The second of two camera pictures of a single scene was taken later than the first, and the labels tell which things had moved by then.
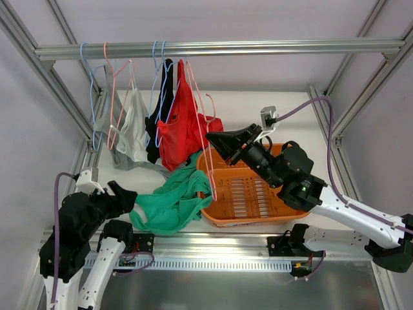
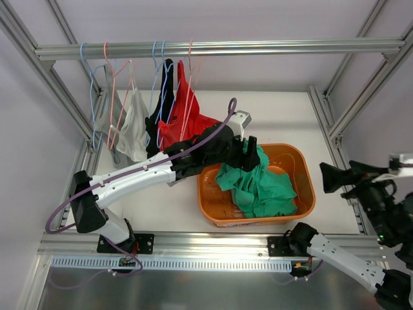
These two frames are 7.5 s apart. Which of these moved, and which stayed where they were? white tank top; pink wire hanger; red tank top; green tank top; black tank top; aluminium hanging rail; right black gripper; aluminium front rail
Moved: pink wire hanger; right black gripper; green tank top
Stayed: red tank top; white tank top; aluminium front rail; black tank top; aluminium hanging rail
